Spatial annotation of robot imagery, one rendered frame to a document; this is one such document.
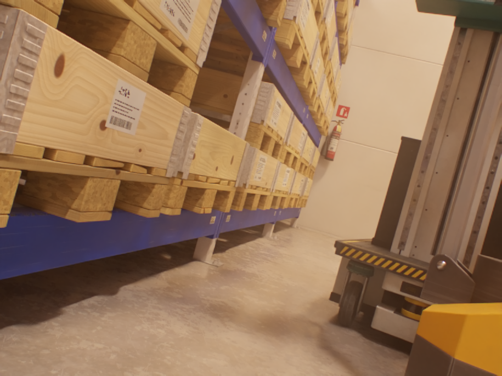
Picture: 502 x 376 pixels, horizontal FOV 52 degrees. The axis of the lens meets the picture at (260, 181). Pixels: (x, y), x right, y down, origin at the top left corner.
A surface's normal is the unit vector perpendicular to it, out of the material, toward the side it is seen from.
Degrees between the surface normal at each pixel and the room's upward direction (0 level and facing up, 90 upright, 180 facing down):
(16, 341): 0
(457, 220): 90
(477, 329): 90
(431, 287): 90
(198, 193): 90
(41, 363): 0
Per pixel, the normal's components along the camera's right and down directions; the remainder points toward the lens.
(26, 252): 0.94, 0.27
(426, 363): -0.92, -0.25
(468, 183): -0.48, -0.14
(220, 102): -0.18, -0.04
